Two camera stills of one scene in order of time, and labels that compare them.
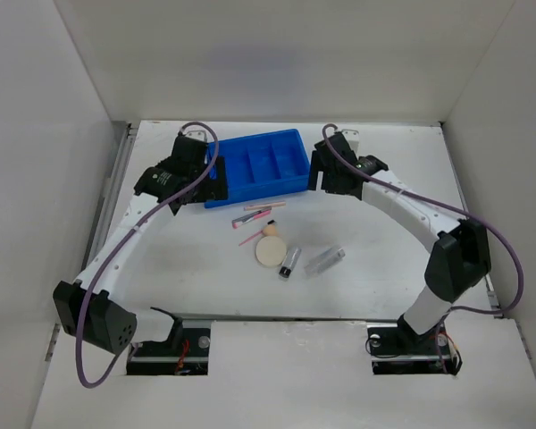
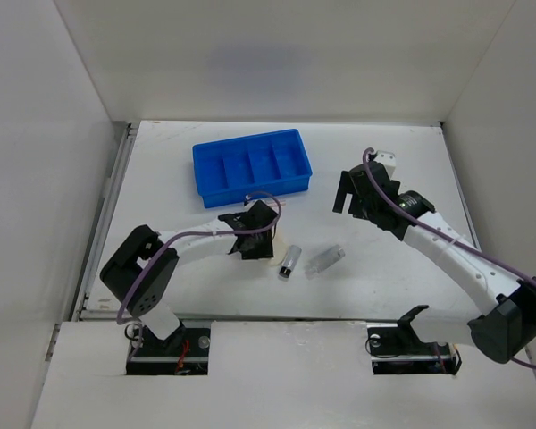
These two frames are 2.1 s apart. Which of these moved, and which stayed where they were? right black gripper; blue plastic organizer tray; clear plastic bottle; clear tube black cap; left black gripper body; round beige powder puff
Moved: left black gripper body; right black gripper
Stayed: clear tube black cap; clear plastic bottle; round beige powder puff; blue plastic organizer tray
